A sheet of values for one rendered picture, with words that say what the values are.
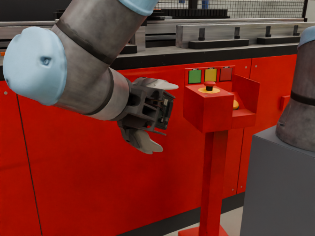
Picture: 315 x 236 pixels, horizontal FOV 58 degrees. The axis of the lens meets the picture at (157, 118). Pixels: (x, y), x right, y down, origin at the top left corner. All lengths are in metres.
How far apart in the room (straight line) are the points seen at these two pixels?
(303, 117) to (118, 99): 0.38
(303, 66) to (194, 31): 0.77
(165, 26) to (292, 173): 1.09
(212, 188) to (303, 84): 0.63
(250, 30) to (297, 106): 0.93
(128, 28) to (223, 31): 1.11
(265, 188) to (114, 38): 0.49
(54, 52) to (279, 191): 0.53
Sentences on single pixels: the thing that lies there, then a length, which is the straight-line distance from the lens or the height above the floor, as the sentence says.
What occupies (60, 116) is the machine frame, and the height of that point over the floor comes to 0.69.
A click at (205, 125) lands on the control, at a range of 0.92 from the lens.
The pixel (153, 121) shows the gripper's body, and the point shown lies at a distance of 0.45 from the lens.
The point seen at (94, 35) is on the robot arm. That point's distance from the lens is 0.32.
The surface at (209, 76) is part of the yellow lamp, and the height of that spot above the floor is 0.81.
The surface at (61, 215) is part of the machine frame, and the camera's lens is 1.23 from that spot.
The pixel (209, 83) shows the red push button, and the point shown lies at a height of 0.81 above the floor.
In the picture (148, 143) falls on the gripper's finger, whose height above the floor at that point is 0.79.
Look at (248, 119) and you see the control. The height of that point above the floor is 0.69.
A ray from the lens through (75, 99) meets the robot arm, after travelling 0.34.
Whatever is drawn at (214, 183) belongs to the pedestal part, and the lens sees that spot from 1.12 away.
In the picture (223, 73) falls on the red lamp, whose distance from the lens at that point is 1.08.
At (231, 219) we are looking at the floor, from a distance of 1.64.
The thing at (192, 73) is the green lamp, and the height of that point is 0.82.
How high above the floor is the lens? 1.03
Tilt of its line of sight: 20 degrees down
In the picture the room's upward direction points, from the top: straight up
